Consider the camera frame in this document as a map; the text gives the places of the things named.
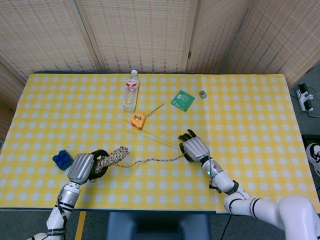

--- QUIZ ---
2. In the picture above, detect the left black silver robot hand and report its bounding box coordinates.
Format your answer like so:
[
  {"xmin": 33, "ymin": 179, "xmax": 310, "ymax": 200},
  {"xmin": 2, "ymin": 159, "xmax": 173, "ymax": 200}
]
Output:
[{"xmin": 66, "ymin": 149, "xmax": 110, "ymax": 186}]

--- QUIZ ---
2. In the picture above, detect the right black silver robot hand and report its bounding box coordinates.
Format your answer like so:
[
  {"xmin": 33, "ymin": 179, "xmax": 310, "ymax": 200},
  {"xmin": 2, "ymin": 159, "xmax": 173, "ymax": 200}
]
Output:
[{"xmin": 178, "ymin": 128, "xmax": 211, "ymax": 163}]

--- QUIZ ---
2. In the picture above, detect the braided rope bundle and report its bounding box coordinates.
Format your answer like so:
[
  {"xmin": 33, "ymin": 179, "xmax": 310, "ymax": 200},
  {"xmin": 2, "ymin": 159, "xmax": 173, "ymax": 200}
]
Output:
[{"xmin": 93, "ymin": 145, "xmax": 186, "ymax": 176}]

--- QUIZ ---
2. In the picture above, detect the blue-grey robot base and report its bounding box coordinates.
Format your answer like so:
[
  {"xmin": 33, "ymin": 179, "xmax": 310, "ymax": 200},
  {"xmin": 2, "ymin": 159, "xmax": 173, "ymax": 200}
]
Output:
[{"xmin": 104, "ymin": 212, "xmax": 212, "ymax": 240}]

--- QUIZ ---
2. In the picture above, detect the blue toy building brick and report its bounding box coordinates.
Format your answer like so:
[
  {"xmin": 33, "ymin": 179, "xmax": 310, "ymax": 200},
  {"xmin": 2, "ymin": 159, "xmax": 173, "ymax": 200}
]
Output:
[{"xmin": 52, "ymin": 149, "xmax": 75, "ymax": 172}]

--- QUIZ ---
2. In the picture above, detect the green flat packet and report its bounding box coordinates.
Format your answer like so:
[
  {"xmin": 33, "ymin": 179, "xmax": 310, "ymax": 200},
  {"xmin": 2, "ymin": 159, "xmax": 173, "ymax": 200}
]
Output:
[{"xmin": 170, "ymin": 89, "xmax": 197, "ymax": 113}]

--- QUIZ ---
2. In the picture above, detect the yellow floor tape strip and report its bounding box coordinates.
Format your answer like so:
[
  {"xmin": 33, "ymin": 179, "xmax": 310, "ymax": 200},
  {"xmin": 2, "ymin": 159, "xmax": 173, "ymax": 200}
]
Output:
[{"xmin": 74, "ymin": 211, "xmax": 87, "ymax": 240}]

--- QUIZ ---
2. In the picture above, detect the yellow white checkered tablecloth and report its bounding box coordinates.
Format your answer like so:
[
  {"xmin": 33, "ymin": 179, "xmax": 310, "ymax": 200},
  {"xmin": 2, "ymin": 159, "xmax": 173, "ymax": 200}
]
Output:
[{"xmin": 0, "ymin": 72, "xmax": 320, "ymax": 215}]

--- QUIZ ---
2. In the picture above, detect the orange tape measure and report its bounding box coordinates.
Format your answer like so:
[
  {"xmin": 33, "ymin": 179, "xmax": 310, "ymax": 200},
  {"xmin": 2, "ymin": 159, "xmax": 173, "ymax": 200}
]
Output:
[{"xmin": 130, "ymin": 103, "xmax": 166, "ymax": 131}]

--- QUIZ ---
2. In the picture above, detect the clear plastic water bottle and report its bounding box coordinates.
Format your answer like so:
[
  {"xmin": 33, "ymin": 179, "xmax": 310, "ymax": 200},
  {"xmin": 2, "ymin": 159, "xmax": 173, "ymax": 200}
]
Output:
[{"xmin": 122, "ymin": 69, "xmax": 140, "ymax": 113}]

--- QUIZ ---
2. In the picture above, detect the black and white sneaker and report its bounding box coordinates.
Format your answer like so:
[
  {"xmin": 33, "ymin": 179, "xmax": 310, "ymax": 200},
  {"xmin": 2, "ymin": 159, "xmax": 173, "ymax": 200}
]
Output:
[{"xmin": 305, "ymin": 142, "xmax": 320, "ymax": 177}]

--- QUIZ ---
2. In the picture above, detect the white power strip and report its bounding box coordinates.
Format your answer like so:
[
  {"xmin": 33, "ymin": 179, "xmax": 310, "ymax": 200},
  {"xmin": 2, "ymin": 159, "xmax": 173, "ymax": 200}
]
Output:
[{"xmin": 296, "ymin": 83, "xmax": 315, "ymax": 113}]

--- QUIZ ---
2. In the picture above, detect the woven bamboo folding screen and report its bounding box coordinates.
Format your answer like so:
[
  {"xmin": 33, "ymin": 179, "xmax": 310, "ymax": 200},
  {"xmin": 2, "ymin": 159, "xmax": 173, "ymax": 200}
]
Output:
[{"xmin": 0, "ymin": 0, "xmax": 320, "ymax": 113}]

